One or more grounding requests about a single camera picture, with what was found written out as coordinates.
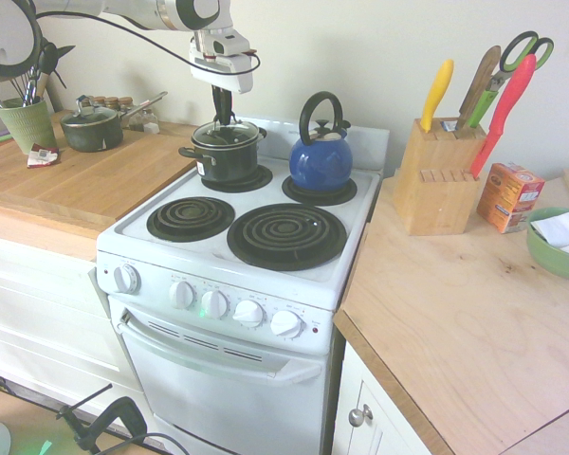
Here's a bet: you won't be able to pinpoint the red white packet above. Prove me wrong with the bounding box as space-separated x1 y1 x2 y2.
26 141 61 170

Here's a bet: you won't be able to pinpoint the green black scissors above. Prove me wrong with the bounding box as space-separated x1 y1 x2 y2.
485 30 556 93

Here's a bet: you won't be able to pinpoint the red handled knife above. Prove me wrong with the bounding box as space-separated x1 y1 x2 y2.
469 53 538 181

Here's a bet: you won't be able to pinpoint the wooden handled knife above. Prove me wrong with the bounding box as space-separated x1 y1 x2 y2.
455 45 503 131

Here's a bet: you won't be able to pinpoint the yellow handled knife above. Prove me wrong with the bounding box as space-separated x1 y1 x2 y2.
419 58 455 133

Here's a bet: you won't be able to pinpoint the black spatula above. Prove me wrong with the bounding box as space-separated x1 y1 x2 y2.
38 41 78 91

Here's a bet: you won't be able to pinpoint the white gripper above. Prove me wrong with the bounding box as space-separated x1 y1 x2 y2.
189 39 255 126

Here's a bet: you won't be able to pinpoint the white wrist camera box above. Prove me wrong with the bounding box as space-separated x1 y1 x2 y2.
211 31 254 58

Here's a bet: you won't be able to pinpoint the black cooking pot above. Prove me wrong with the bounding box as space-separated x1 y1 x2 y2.
177 123 268 184

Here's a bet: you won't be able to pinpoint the white stove knob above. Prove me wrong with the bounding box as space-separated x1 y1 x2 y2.
168 280 198 311
113 264 142 296
269 309 304 340
232 299 266 329
199 289 230 320

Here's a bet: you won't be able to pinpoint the white paper in bowl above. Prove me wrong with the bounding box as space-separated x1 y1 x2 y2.
530 208 569 260

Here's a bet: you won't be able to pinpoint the green ribbed utensil cup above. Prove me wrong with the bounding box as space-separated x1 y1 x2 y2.
0 97 59 155

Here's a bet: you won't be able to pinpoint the green handled knife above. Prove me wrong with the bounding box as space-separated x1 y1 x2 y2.
465 86 500 130

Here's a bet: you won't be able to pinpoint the glass saucepan lid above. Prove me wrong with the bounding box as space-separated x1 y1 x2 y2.
60 94 119 129

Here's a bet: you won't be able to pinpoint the white drawer cabinet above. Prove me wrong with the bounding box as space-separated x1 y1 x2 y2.
0 230 144 404

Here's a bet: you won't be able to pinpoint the black floor cable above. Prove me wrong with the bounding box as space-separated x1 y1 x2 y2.
93 431 192 455

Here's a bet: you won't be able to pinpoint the green bowl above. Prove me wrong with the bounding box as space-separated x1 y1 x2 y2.
525 206 569 282

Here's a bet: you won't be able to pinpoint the glass salt shaker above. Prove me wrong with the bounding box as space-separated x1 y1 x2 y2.
139 108 160 134

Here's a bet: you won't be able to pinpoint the orange baking soda box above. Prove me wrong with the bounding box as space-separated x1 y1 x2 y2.
475 161 547 235

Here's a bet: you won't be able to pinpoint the wooden knife block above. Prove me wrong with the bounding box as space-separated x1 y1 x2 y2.
391 117 487 237

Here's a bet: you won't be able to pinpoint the white cabinet with knob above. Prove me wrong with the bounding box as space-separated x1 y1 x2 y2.
330 339 432 455

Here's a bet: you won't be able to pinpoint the blue kettle black handle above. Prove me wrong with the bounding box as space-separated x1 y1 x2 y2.
288 91 355 193

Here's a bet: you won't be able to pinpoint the large coil burner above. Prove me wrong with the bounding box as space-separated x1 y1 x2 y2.
226 202 349 273

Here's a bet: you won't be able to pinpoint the wooden utensil handle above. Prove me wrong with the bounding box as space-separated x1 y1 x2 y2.
34 70 54 104

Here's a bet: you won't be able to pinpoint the glass pot lid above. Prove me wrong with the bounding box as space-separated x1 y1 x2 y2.
191 118 260 149

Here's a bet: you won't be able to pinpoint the black clamp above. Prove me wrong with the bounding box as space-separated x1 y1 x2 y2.
55 383 147 455

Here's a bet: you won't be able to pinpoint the dark green saucepan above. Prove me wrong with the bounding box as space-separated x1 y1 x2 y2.
59 91 169 154

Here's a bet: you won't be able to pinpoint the small coil burner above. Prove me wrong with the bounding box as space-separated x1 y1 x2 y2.
146 195 238 243
199 163 274 194
281 173 358 207

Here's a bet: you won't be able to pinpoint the silver cabinet knob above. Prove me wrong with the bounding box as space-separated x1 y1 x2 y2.
348 403 375 428

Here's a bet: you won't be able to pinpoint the metal whisk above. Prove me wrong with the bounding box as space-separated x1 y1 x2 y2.
9 65 42 108

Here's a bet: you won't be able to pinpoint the white electric stove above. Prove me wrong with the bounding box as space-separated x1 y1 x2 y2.
95 113 391 455

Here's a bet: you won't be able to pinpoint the white oven door handle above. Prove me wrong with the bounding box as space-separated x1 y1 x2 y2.
115 307 324 386

